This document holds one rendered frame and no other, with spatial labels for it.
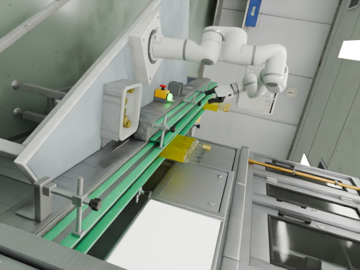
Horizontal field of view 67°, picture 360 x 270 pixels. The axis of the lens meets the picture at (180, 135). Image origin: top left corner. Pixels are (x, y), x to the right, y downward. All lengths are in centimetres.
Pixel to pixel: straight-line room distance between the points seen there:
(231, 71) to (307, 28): 191
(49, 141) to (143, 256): 47
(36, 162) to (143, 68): 64
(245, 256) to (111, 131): 69
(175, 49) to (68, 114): 58
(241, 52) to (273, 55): 14
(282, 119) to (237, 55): 618
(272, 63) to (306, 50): 592
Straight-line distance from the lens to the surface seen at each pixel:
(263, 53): 124
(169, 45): 129
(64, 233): 80
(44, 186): 75
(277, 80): 126
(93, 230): 91
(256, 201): 145
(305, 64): 720
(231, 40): 126
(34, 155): 88
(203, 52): 124
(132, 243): 100
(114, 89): 108
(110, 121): 112
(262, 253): 118
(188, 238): 106
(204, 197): 130
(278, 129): 742
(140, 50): 124
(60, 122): 93
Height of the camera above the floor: 128
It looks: 11 degrees down
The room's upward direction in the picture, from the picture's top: 104 degrees clockwise
